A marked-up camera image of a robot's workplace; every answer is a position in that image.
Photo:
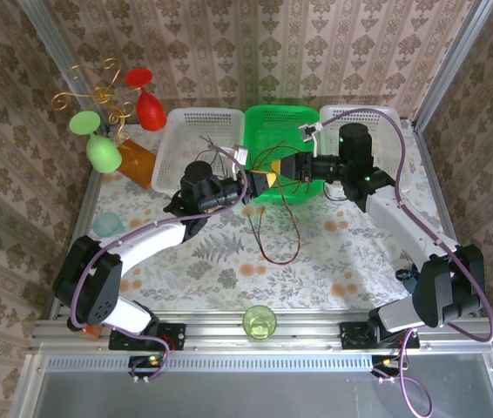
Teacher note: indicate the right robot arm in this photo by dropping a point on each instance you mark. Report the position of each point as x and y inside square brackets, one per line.
[403, 226]

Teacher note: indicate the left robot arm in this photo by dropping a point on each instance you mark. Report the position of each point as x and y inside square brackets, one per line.
[150, 239]

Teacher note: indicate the white plastic mesh basket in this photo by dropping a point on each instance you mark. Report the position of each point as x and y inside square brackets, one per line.
[177, 130]
[388, 139]

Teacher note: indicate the green plastic mesh basket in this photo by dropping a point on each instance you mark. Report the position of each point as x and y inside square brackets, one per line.
[272, 122]

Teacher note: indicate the brown wooden rack base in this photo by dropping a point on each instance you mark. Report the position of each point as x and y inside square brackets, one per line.
[139, 163]

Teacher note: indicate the red plastic wine glass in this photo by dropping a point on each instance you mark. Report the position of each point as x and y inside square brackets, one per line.
[148, 113]

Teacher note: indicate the floral tablecloth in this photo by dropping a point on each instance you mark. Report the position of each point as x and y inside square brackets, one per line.
[338, 261]

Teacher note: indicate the light blue plastic glass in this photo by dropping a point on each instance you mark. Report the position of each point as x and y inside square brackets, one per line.
[107, 224]

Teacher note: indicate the green plastic wine glass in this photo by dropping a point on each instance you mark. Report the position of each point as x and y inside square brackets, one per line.
[105, 154]

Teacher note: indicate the green transparent drinking cup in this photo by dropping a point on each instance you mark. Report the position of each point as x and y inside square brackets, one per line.
[259, 324]

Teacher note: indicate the dark blue glass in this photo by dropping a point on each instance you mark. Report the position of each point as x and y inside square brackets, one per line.
[403, 275]

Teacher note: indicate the small black circuit board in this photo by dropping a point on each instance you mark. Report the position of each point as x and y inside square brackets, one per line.
[383, 361]
[146, 361]

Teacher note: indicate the small orange block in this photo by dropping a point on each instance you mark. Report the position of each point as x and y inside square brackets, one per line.
[92, 333]

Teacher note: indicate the grey metal panel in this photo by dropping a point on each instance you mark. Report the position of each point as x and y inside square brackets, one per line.
[251, 392]

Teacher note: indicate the aluminium frame post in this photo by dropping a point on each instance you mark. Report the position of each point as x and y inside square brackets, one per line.
[455, 61]
[42, 26]

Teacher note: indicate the aluminium frame rail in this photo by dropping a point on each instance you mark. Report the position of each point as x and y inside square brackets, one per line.
[307, 331]

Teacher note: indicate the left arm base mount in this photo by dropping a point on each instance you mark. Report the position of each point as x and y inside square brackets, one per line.
[172, 337]

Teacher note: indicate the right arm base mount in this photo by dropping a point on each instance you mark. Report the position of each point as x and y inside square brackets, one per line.
[353, 335]

